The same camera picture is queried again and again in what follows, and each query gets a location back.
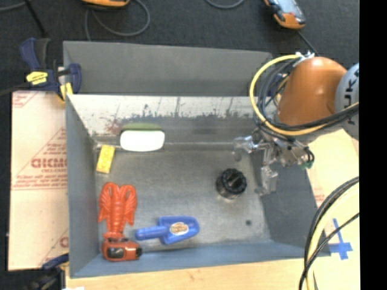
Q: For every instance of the grey metal bin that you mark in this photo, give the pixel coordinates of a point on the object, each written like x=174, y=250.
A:
x=187, y=180

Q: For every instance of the red toy lobster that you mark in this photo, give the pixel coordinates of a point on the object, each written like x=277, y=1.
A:
x=117, y=205

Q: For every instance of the yellow flat block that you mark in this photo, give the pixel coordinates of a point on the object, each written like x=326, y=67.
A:
x=105, y=159

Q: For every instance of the black round knob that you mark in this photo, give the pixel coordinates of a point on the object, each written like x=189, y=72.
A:
x=231, y=182

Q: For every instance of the white and green sponge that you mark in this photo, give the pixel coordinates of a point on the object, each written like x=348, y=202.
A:
x=142, y=140

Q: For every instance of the red toy car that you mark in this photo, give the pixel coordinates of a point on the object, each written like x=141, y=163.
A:
x=121, y=249

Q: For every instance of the brown cardboard board red print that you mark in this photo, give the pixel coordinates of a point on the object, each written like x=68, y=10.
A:
x=36, y=177

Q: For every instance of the blue toy shovel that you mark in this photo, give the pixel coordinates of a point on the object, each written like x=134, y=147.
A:
x=178, y=229

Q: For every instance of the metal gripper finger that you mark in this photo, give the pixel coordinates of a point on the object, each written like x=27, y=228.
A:
x=268, y=175
x=246, y=145

